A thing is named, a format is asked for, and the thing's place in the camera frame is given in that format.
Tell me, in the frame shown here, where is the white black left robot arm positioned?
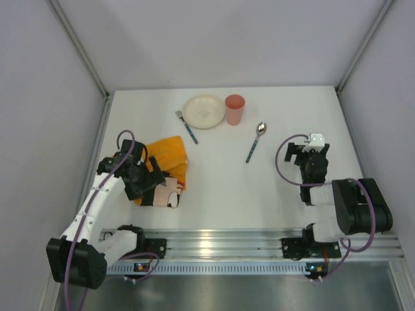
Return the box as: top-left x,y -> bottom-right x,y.
46,139 -> 167,289

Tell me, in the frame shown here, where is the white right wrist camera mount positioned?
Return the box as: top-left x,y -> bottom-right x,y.
302,133 -> 326,152

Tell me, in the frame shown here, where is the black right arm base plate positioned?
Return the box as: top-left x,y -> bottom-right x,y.
281,238 -> 342,260

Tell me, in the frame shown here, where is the right aluminium frame post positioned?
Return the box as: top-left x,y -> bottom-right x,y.
335,0 -> 396,96

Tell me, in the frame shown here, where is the fork with teal handle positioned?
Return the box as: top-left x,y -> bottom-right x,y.
175,110 -> 198,144

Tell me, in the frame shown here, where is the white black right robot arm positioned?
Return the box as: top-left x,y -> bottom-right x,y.
282,137 -> 393,260

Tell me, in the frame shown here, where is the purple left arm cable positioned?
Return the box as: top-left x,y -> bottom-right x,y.
63,130 -> 161,311

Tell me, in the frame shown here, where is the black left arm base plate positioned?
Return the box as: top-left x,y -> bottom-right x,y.
132,238 -> 167,259

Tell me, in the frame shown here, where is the orange cartoon print cloth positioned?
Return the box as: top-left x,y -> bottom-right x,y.
112,135 -> 189,209

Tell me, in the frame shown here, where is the pink plastic cup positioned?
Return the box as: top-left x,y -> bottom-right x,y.
225,94 -> 246,126

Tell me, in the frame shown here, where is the aluminium mounting rail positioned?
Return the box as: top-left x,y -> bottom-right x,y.
100,228 -> 405,261

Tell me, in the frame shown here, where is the cream round plate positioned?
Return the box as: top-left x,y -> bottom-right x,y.
182,95 -> 225,130

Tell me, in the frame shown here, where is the spoon with teal handle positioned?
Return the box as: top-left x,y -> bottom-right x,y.
245,122 -> 267,164

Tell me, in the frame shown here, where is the perforated grey cable duct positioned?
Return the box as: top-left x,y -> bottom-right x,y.
107,260 -> 326,276

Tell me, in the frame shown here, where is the left aluminium frame post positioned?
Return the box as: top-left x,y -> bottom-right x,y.
46,0 -> 110,98

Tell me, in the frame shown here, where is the aluminium frame post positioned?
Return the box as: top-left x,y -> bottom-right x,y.
335,0 -> 396,96
46,0 -> 110,98

